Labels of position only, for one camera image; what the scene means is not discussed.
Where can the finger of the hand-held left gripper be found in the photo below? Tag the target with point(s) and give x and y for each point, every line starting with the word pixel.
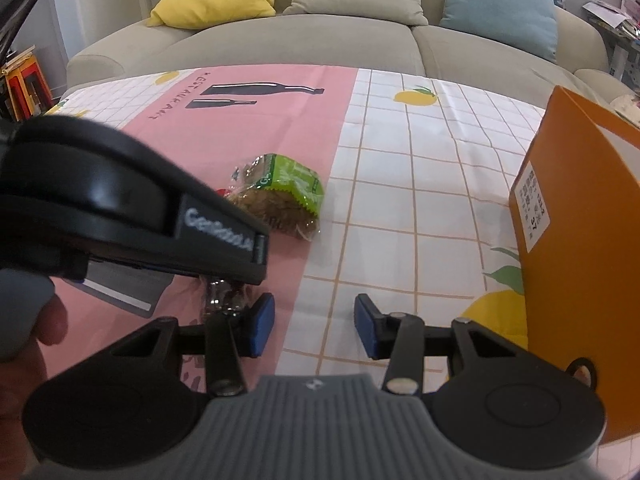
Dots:
pixel 211 297

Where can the white door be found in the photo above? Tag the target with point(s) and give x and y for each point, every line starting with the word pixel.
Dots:
pixel 100 0

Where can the pile of magazines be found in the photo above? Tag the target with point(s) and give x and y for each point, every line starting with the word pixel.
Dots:
pixel 625 110

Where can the brown snack packet green label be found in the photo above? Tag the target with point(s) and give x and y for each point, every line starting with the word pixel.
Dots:
pixel 285 200

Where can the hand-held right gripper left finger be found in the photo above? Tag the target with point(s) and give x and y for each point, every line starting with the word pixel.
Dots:
pixel 262 325

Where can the light blue pillow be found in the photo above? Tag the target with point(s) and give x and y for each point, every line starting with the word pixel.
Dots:
pixel 500 5

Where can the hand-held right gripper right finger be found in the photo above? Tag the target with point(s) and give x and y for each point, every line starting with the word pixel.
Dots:
pixel 367 327

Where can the person's left hand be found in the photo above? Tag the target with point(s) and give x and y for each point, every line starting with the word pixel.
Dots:
pixel 30 380

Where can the pink and white printed tablecloth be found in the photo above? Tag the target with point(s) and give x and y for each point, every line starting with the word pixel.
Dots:
pixel 410 185

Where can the red stool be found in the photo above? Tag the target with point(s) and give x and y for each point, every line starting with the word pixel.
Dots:
pixel 27 87

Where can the orange paper bag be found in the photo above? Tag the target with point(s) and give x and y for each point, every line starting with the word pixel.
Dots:
pixel 590 260

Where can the cluttered shelf with books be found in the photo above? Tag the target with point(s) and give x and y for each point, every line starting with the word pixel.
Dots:
pixel 617 30

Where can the beige sofa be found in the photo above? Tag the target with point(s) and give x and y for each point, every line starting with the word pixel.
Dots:
pixel 300 45

